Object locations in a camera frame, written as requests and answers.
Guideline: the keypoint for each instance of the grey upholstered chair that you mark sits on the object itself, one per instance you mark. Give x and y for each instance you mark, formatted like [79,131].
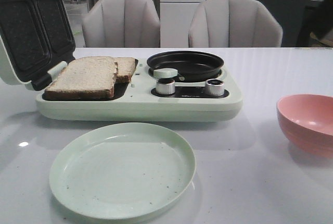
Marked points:
[234,23]
[122,23]

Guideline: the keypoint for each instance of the right grey upholstered chair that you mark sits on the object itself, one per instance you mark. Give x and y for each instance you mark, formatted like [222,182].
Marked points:
[234,23]

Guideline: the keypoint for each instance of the silver control knob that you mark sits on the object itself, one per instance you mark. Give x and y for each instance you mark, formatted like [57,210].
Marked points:
[214,87]
[165,86]

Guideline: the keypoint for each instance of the pink plastic bowl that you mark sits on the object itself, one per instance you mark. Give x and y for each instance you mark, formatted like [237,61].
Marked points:
[306,121]

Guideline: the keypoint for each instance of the right silver control knob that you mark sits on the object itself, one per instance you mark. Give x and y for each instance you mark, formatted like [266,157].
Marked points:
[214,87]

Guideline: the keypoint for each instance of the white bread slice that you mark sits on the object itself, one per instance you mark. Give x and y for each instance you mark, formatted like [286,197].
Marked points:
[85,78]
[126,68]

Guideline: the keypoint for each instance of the left grey upholstered chair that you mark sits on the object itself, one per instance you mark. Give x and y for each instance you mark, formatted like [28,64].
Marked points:
[122,23]

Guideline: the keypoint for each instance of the white cabinet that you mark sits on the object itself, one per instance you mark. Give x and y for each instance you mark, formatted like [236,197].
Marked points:
[175,19]

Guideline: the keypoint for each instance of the mint green round plate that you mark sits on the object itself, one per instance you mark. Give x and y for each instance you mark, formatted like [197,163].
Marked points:
[123,172]

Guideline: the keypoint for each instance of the dark sofa with cushion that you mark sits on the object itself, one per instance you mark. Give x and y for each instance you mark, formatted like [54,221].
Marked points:
[318,24]

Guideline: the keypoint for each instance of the black round frying pan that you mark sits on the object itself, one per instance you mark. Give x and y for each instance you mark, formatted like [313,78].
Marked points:
[192,66]

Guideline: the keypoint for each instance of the left silver control knob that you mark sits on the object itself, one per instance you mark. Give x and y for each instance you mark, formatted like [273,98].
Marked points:
[165,86]

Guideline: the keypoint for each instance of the mint green sandwich maker lid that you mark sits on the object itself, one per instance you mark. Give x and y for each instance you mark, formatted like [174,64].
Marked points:
[36,41]

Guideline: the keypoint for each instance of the mint green breakfast maker base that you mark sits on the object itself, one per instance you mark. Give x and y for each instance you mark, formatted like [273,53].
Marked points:
[135,102]

